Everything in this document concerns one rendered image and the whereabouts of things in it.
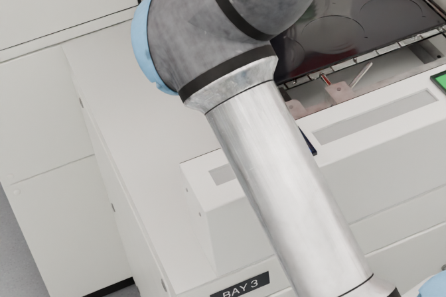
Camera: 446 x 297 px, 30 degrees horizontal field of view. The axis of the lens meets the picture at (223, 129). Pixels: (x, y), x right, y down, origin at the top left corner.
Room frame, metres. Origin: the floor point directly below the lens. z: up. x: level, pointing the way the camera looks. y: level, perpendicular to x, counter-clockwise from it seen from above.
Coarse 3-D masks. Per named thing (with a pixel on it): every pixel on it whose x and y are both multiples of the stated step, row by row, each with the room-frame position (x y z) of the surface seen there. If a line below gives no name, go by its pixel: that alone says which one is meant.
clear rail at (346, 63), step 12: (444, 24) 1.05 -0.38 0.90; (408, 36) 1.03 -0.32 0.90; (420, 36) 1.03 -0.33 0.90; (432, 36) 1.03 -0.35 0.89; (384, 48) 1.01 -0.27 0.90; (396, 48) 1.01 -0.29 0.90; (348, 60) 0.99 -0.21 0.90; (360, 60) 0.99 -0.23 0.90; (312, 72) 0.98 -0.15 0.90; (324, 72) 0.97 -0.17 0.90; (288, 84) 0.96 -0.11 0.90; (300, 84) 0.96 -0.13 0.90
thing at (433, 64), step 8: (424, 64) 0.98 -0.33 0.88; (432, 64) 0.98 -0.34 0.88; (440, 64) 0.98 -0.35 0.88; (408, 72) 0.97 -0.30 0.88; (416, 72) 0.97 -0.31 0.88; (384, 80) 0.96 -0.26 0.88; (392, 80) 0.96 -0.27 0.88; (360, 88) 0.95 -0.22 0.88; (368, 88) 0.95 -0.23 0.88; (376, 88) 0.94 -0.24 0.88; (320, 104) 0.93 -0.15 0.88; (312, 112) 0.91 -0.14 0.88
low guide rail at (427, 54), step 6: (420, 42) 1.07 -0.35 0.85; (426, 42) 1.07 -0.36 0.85; (414, 48) 1.08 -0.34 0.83; (420, 48) 1.06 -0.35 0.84; (426, 48) 1.05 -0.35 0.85; (432, 48) 1.05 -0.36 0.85; (420, 54) 1.06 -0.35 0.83; (426, 54) 1.05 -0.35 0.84; (432, 54) 1.04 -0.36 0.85; (438, 54) 1.03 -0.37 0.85; (426, 60) 1.05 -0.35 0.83; (432, 60) 1.03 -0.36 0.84
